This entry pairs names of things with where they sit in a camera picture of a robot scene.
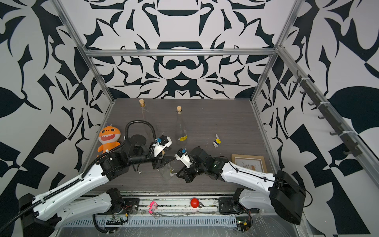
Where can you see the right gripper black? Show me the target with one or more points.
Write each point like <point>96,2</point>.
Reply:
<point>184,175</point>

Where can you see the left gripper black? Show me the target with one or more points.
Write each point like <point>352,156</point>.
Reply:
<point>160,162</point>

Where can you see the glass bottle with cork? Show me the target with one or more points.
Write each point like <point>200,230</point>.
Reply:
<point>166,172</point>
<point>145,113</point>

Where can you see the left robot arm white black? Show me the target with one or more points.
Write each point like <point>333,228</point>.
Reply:
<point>41,215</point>

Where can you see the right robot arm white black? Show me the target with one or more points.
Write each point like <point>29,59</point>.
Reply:
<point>286,197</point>

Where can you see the far tall glass bottle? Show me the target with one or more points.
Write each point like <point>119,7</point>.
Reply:
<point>181,133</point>

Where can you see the red ball knob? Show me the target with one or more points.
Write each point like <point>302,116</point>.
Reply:
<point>195,203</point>

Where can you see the pink clip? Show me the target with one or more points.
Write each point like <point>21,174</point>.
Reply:
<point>153,207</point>

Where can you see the orange shark plush toy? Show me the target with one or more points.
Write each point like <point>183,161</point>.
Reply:
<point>108,137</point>

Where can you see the green circuit board left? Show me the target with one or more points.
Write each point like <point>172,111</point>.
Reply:
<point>117,221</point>

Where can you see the wooden framed picture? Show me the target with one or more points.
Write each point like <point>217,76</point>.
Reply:
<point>256,163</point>

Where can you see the circuit board right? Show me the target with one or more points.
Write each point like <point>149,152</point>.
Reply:
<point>243,225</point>

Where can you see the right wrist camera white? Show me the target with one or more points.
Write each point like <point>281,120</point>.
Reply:
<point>183,156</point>

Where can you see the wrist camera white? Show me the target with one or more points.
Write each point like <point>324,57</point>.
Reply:
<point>160,144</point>
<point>183,156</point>

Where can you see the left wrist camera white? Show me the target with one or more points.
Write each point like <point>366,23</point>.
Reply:
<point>160,144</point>

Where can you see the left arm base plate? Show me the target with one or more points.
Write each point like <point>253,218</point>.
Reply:
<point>130,206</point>

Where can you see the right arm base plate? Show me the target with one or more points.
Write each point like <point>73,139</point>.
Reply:
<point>225,206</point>

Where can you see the white slotted cable duct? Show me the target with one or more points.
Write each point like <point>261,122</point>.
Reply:
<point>149,221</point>

